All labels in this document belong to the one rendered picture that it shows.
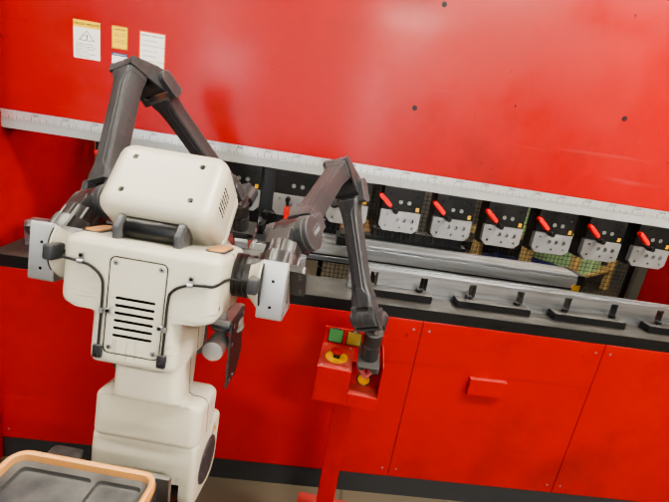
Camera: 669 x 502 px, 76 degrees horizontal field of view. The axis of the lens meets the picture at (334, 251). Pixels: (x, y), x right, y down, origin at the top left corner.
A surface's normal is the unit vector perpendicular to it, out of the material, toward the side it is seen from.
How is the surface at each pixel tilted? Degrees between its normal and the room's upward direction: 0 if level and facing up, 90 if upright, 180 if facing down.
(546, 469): 90
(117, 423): 82
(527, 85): 90
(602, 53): 90
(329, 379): 90
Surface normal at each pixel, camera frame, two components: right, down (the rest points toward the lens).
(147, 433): -0.05, 0.14
